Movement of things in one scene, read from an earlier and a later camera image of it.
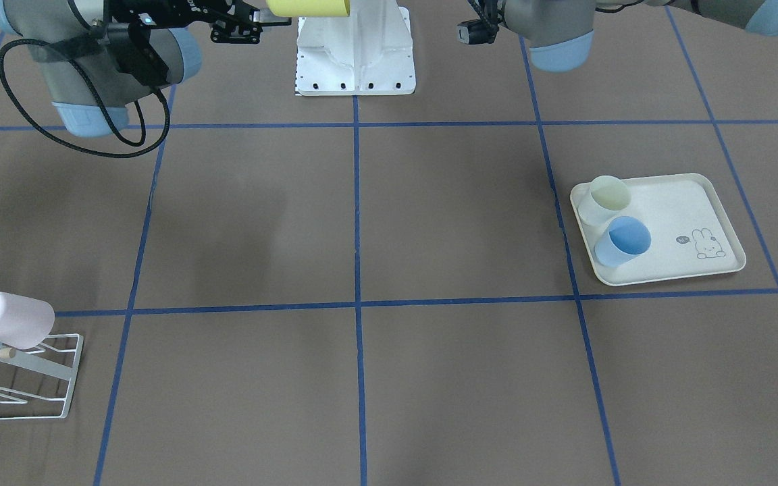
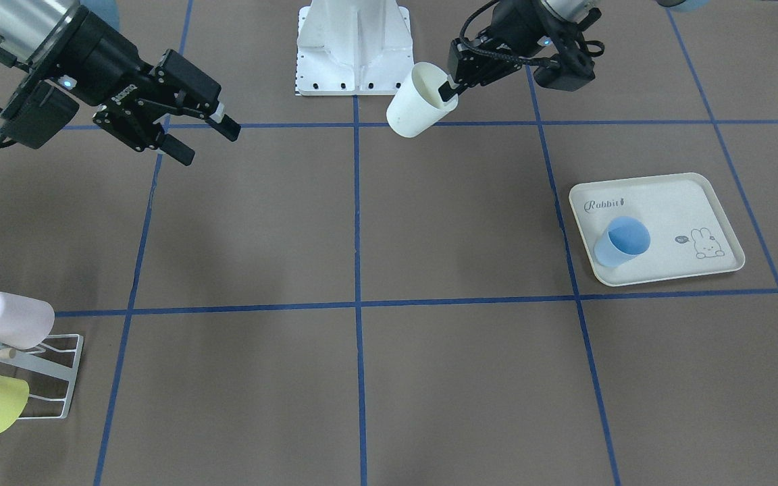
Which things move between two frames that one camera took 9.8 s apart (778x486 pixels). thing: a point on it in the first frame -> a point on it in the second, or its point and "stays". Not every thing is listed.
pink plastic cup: [14, 320] stays
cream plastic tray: [691, 235] stays
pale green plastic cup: [606, 196] -> [417, 105]
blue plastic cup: [625, 238] stays
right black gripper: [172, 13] -> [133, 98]
